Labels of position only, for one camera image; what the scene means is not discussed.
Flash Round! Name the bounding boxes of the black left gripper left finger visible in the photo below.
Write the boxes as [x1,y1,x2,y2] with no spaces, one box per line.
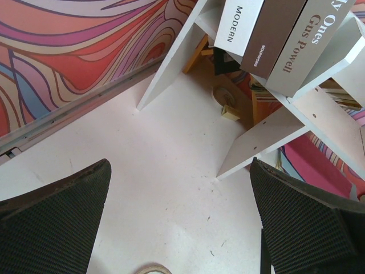
[1,159,112,273]

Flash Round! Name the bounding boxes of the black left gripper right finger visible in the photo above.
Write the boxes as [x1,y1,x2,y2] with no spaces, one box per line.
[249,158,364,273]

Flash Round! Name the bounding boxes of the white wooden bookshelf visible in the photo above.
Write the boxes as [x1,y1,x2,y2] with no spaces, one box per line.
[137,1,364,180]

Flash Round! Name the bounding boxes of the stack of coloured paper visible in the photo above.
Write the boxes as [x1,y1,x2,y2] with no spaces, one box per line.
[279,134,364,200]

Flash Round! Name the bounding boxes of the masking tape roll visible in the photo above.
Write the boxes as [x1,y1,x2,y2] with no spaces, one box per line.
[135,264,172,274]

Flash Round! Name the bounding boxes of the yellow sticky note pad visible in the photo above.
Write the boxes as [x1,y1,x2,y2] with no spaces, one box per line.
[221,105,241,121]

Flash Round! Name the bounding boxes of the round wooden disc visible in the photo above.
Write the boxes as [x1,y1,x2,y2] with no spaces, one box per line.
[212,86,236,107]

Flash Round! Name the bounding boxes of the brown Lonely Ones book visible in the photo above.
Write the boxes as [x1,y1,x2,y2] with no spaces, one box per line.
[265,0,355,97]

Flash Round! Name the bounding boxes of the Fredonia book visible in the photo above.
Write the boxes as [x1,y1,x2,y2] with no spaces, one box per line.
[240,0,306,79]

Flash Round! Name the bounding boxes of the white Mademoiselle book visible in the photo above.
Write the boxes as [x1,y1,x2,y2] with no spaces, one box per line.
[214,0,264,57]

